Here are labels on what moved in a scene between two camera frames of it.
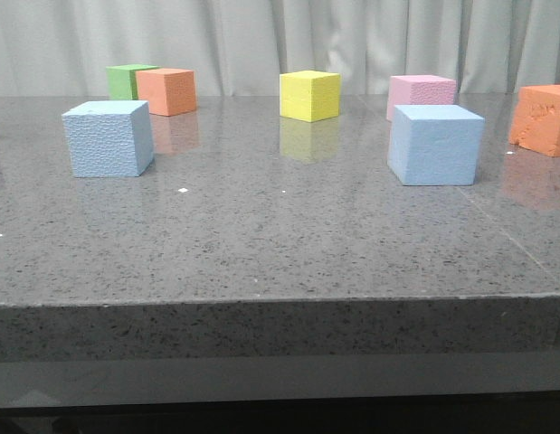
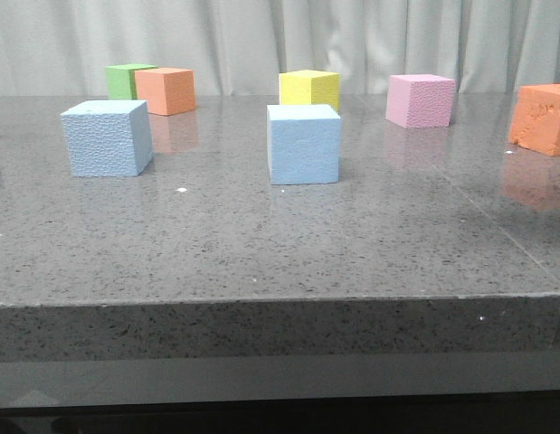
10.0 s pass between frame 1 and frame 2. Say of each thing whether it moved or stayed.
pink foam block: stayed
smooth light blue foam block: moved
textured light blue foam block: stayed
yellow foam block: stayed
